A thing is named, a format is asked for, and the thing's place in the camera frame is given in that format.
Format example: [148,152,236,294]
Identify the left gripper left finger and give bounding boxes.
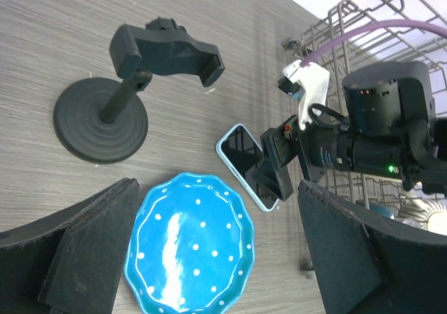
[1,178,140,313]

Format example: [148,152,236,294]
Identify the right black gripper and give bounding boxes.
[251,118,356,200]

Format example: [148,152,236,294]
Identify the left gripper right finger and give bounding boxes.
[298,180,446,313]

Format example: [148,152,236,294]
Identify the phone with light blue case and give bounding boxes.
[215,123,279,212]

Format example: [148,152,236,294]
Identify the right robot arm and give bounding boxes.
[252,61,446,200]

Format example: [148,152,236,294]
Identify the black phone stand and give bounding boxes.
[52,17,226,165]

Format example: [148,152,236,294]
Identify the blue mug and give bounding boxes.
[369,203,395,219]

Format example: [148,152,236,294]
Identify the white ribbed cup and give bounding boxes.
[398,190,446,235]

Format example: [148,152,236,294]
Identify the blue polka dot plate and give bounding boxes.
[124,172,255,313]

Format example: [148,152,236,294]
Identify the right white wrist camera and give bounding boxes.
[277,59,330,130]

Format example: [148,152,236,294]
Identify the metal wire dish rack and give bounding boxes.
[281,0,447,280]

